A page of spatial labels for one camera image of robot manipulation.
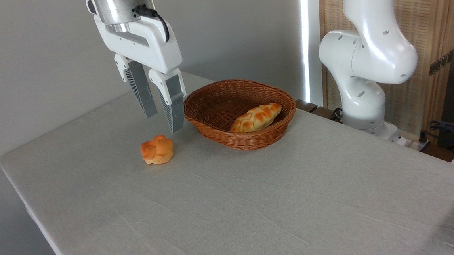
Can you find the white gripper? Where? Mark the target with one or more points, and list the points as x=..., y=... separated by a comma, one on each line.
x=152, y=48

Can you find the round orange bread bun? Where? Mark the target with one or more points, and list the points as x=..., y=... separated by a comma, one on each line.
x=157, y=150

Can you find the braided long bread loaf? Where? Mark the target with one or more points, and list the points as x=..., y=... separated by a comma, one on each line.
x=255, y=118

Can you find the brown wicker basket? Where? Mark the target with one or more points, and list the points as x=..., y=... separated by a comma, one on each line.
x=248, y=140

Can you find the grey tablecloth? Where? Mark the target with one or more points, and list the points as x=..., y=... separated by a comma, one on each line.
x=233, y=208

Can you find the dark brown wooden board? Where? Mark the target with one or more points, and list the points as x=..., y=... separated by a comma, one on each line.
x=307, y=106

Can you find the brass screen hinge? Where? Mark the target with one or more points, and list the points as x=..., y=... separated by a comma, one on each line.
x=440, y=63

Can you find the wooden folding screen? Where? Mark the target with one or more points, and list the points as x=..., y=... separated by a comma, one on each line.
x=428, y=6

